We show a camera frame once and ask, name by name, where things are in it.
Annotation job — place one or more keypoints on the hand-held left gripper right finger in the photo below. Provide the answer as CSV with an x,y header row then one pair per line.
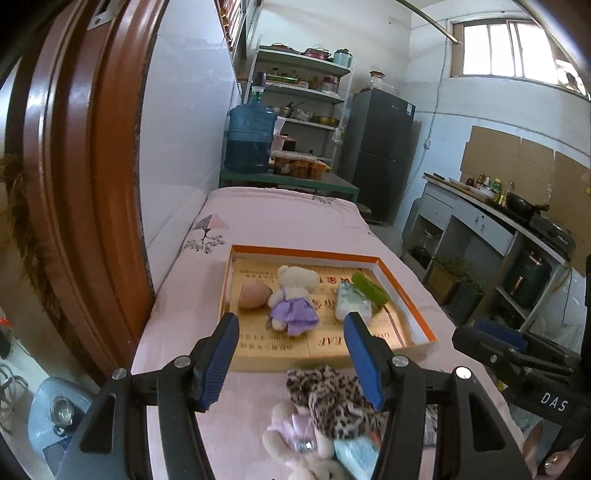
x,y
364,364

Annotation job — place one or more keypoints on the mint green tissue pack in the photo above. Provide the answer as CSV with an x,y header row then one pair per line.
x,y
355,457

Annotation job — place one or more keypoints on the kitchen counter cabinet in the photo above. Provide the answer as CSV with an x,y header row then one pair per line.
x,y
480,226

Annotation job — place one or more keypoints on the cardboard wall sheet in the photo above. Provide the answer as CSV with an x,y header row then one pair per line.
x,y
489,154
572,194
538,170

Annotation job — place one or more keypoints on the planter crate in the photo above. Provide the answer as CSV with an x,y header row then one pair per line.
x,y
466,302
441,284

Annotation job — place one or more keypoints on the metal pipe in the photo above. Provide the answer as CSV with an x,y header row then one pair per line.
x,y
434,18

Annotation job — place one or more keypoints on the purple dress teddy bear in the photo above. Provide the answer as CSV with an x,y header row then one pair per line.
x,y
293,309

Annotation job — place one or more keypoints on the glass jar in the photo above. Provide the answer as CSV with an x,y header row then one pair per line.
x,y
381,82

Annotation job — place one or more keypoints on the row of orange jars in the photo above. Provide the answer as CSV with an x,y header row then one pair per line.
x,y
300,168

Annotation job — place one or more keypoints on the orange-rimmed cardboard box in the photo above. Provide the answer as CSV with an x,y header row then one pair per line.
x,y
258,350

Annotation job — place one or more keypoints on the pink dress teddy bear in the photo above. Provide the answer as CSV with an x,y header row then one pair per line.
x,y
295,427

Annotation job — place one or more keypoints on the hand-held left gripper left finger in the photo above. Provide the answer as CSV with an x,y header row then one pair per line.
x,y
217,364

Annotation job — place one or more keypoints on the peach plush ball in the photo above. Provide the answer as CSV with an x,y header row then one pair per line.
x,y
254,295

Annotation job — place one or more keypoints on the window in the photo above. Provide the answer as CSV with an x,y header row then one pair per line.
x,y
489,50

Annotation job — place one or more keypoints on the wooden door frame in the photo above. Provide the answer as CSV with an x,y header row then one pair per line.
x,y
83,184

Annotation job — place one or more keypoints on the blue electric fan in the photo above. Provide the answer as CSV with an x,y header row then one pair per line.
x,y
51,415

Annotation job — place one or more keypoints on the row of condiment bottles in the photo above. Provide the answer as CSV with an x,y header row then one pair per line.
x,y
494,187

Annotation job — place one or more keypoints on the dark refrigerator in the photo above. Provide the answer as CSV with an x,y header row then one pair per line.
x,y
378,147

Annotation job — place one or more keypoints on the teal enamel pot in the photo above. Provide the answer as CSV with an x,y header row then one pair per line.
x,y
343,57

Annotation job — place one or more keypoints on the person's right hand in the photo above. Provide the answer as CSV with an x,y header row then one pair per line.
x,y
540,450

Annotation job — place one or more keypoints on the black wok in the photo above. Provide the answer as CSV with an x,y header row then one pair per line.
x,y
521,205

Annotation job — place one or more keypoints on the green table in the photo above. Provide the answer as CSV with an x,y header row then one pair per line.
x,y
337,182

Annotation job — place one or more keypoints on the metal shelf rack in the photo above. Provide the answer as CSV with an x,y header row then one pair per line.
x,y
295,90

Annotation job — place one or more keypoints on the dried brown plant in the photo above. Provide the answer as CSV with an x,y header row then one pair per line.
x,y
23,230

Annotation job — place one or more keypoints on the gas stove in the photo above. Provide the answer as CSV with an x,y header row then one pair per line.
x,y
554,235

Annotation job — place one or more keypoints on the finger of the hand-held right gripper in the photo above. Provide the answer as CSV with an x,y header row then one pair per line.
x,y
489,350
501,332

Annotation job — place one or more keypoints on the round stool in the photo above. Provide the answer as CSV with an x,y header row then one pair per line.
x,y
364,211

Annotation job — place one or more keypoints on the dark green cooking pot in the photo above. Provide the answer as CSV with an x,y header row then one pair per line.
x,y
526,281

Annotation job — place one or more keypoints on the green patterned tissue pack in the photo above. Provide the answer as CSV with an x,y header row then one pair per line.
x,y
353,302

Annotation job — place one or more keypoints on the wooden cutting board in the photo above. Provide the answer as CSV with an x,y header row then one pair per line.
x,y
450,183

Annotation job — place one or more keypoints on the leopard print scarf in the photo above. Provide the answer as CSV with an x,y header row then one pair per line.
x,y
332,401

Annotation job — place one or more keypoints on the blue water jug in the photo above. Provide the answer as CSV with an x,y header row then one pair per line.
x,y
249,138

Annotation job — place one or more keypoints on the red cooking pot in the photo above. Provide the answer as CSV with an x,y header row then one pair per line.
x,y
316,53

